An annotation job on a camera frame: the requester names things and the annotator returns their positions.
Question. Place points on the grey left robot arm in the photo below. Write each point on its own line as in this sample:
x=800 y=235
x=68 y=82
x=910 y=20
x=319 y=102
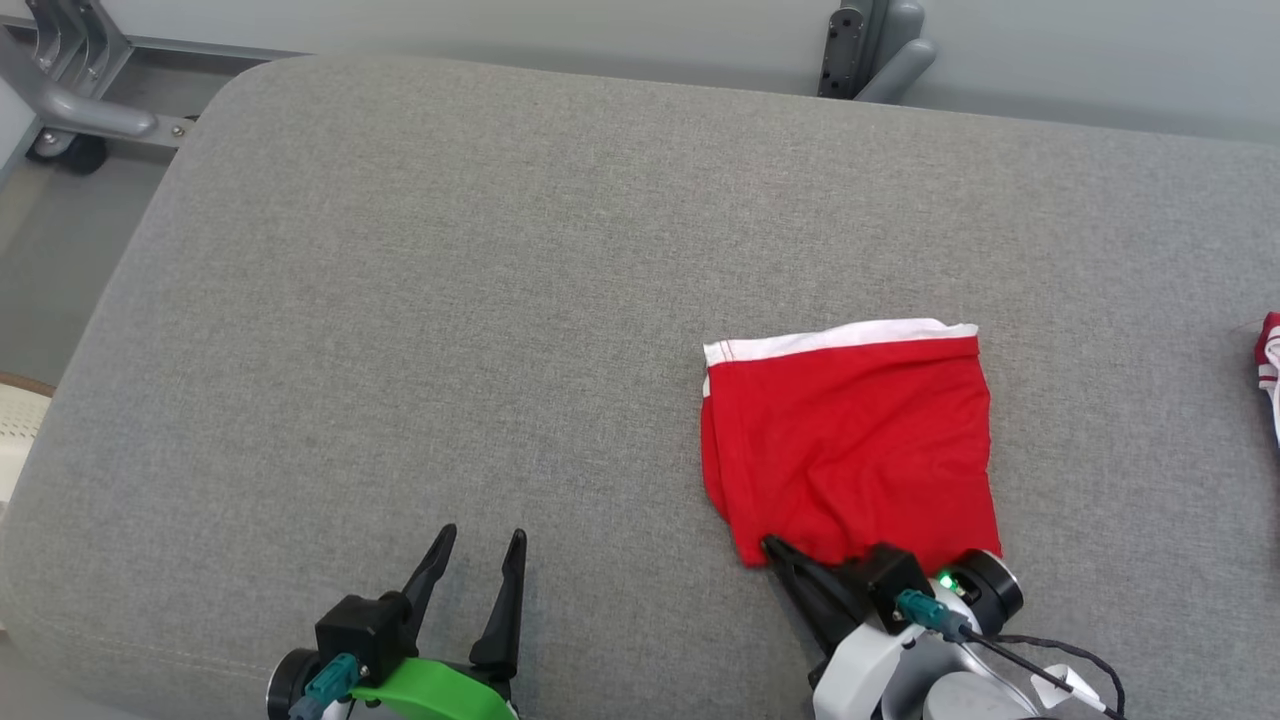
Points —
x=285 y=685

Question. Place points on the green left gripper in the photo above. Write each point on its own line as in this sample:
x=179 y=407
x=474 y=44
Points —
x=440 y=695

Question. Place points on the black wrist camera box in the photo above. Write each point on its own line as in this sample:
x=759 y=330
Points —
x=360 y=630
x=890 y=575

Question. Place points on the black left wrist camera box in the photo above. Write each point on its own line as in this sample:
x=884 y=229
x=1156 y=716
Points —
x=360 y=630

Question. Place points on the black caster wheel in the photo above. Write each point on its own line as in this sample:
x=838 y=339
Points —
x=68 y=155

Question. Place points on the white woven basket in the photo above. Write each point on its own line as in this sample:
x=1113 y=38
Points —
x=18 y=430

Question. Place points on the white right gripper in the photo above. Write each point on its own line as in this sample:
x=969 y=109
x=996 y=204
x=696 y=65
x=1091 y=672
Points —
x=870 y=680

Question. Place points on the red jersey with white trim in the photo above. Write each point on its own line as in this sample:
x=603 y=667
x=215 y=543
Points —
x=1272 y=360

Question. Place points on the red numbered jersey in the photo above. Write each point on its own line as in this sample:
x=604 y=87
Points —
x=850 y=440

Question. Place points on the grey metal cart frame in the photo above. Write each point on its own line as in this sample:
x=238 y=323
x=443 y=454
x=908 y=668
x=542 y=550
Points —
x=70 y=95

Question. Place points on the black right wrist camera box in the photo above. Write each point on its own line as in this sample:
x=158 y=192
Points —
x=890 y=575

